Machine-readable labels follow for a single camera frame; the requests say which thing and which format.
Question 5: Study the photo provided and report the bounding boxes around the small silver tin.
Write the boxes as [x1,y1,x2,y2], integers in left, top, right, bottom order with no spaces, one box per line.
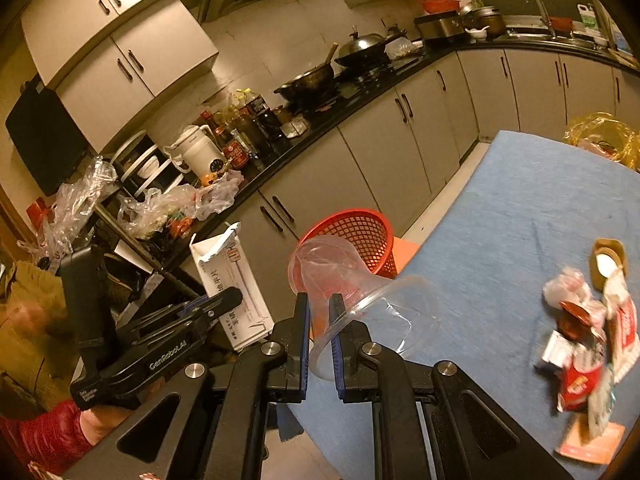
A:
[280,114,309,139]

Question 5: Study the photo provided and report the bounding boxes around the metal faucet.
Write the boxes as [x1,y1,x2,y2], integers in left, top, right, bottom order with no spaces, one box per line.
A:
[523,0,559,39]

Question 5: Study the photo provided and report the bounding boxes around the white and green detergent bottle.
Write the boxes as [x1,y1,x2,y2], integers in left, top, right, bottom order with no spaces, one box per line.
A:
[577,3,601,31]

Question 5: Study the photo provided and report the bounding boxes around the clear plastic cup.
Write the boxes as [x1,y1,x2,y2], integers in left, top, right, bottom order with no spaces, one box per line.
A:
[289,235,441,380]

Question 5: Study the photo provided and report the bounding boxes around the white dish rack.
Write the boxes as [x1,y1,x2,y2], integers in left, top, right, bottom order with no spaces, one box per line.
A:
[110,130,177,197]

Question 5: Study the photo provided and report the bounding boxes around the white cardboard box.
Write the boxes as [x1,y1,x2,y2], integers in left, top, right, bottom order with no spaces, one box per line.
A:
[189,222,274,352]

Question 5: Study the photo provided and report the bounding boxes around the beige lower cabinets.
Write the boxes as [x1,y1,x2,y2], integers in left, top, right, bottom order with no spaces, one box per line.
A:
[185,49,640,281]

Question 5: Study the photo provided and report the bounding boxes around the olive jacket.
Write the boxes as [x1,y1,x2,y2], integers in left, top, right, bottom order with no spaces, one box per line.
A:
[0,259,83,413]

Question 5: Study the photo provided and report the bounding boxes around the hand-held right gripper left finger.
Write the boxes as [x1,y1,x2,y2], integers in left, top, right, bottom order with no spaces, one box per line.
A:
[60,292,312,480]

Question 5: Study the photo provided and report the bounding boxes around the white and red wrapper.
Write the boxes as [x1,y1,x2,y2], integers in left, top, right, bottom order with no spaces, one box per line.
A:
[587,267,640,436]

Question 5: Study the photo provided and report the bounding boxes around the red and white packet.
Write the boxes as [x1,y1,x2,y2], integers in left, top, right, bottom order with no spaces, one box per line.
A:
[555,350,608,413]

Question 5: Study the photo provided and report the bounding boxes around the row of sauce bottles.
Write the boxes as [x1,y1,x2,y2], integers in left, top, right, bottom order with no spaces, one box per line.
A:
[197,88,287,171]

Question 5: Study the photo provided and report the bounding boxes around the beige cabinets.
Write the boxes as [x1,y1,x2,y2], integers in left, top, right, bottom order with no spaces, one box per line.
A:
[20,0,221,111]
[185,49,640,281]

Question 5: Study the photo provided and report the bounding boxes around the dark wok with spatula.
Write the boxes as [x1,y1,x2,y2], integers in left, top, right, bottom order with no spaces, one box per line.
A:
[273,42,342,104]

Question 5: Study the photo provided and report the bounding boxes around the knotted white plastic bag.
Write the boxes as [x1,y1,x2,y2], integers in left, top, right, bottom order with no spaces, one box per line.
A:
[544,267,598,311]

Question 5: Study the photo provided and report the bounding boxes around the small white box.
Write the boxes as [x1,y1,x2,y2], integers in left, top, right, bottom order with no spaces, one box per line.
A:
[542,332,573,367]

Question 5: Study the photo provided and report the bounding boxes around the red basin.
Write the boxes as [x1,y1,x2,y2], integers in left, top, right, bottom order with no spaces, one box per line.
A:
[420,0,461,16]

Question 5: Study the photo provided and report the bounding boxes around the stainless steel container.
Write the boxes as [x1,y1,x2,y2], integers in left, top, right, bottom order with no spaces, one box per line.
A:
[414,14,467,44]

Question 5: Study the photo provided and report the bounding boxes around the yellow plastic bag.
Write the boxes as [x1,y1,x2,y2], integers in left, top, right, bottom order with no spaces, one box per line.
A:
[564,111,640,171]

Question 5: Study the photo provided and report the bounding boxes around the crumpled clear plastic bag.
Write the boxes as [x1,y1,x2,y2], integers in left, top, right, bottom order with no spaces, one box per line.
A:
[117,170,246,239]
[20,156,119,261]

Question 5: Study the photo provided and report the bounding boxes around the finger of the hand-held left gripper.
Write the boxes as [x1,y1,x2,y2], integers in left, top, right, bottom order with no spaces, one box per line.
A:
[172,286,244,322]
[116,300,202,342]

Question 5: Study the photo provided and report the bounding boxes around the dark metal rack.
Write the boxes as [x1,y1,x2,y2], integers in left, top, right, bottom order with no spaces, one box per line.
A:
[90,200,213,306]

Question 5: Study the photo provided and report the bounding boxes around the wok with silver lid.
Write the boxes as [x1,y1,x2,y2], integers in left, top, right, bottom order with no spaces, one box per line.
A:
[333,25,409,69]

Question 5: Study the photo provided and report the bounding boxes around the blue tablecloth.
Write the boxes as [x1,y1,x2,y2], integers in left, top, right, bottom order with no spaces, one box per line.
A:
[280,130,640,480]

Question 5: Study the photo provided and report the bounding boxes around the white electric kettle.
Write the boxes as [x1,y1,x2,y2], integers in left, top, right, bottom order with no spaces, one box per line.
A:
[164,125,227,182]

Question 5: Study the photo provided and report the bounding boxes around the red plastic mesh basket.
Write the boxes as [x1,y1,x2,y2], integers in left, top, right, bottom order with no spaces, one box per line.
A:
[300,208,400,280]

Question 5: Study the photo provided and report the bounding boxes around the dark cooking pot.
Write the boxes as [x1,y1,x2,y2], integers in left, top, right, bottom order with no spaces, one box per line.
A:
[460,5,506,39]

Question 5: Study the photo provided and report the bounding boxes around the beige upper cabinets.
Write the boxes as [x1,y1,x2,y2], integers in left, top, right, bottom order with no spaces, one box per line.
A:
[20,0,221,111]

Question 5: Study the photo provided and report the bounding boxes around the black kitchen countertop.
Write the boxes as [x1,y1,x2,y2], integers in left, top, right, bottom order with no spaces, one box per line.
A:
[160,35,640,281]

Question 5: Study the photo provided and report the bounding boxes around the red foil-lidded cup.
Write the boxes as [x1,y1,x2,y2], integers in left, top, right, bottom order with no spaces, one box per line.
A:
[557,300,608,343]

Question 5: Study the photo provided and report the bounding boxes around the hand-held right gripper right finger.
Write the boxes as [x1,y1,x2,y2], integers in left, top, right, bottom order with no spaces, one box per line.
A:
[327,294,573,480]

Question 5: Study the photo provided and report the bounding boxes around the person's left forearm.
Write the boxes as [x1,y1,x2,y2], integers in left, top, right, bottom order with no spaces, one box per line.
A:
[0,400,132,478]

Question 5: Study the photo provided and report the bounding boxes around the orange paper card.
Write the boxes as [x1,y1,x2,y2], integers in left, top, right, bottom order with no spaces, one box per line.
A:
[554,417,627,463]

